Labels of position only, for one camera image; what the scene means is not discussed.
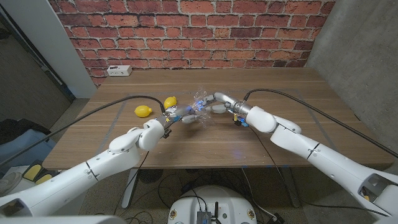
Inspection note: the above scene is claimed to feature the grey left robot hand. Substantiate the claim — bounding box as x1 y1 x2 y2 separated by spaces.
164 104 201 124

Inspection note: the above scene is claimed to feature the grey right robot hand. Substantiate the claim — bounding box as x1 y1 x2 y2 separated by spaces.
195 91 239 114

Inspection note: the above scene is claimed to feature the clear plastic wrap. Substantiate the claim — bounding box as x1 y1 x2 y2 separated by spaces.
190 86 219 129

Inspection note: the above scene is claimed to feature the yellow lemon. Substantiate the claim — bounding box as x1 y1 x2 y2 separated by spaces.
134 105 153 118
164 96 178 110

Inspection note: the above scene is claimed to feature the red brick print backdrop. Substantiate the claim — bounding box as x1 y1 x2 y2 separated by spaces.
48 0 336 88

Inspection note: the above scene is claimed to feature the white power strip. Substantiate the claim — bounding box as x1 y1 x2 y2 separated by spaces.
106 65 133 77

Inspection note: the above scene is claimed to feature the white table leg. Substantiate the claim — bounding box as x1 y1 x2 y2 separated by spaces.
121 169 140 209

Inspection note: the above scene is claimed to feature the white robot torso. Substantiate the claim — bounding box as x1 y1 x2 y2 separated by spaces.
167 185 258 224

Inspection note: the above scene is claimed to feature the grey electronics box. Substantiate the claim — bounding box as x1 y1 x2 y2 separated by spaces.
196 210 213 224

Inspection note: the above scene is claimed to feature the white pillar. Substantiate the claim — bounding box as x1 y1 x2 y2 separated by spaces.
0 0 98 100

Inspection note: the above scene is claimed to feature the dark door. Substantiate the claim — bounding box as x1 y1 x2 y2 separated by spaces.
0 18 75 130

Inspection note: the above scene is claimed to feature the yellow black foot pedal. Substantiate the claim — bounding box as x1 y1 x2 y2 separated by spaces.
22 161 59 185

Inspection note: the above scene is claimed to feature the white sneaker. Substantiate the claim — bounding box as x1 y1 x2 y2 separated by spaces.
0 171 23 196

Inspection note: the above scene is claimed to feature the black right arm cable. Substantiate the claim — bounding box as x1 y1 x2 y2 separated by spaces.
243 88 398 159

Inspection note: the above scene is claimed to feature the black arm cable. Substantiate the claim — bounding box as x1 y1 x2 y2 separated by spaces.
0 95 167 167
243 88 398 159

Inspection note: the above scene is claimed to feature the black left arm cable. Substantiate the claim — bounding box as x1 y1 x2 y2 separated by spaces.
0 95 167 167

